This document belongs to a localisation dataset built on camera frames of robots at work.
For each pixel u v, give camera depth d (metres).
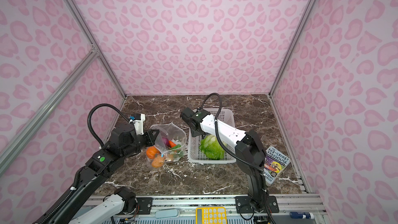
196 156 0.88
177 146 0.84
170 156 0.83
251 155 0.48
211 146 0.82
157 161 0.84
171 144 0.88
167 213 0.69
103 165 0.47
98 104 0.52
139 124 0.63
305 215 0.69
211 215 0.69
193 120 0.61
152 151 0.84
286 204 0.75
